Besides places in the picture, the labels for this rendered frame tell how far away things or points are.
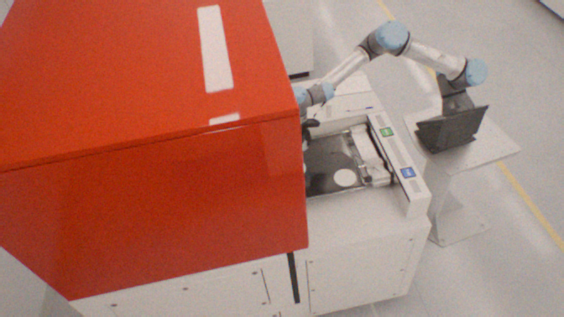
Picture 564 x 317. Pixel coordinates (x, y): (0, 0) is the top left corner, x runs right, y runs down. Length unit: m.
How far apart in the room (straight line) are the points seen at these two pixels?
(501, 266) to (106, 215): 2.34
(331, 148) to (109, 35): 1.17
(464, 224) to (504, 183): 0.50
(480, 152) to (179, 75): 1.62
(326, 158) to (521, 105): 2.29
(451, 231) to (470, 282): 0.34
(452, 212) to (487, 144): 0.82
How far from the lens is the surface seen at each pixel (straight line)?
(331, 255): 1.83
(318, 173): 1.90
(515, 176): 3.31
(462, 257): 2.80
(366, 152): 2.02
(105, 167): 0.93
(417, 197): 1.78
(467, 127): 2.14
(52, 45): 1.27
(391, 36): 1.79
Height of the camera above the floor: 2.37
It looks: 48 degrees down
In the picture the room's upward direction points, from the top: 7 degrees counter-clockwise
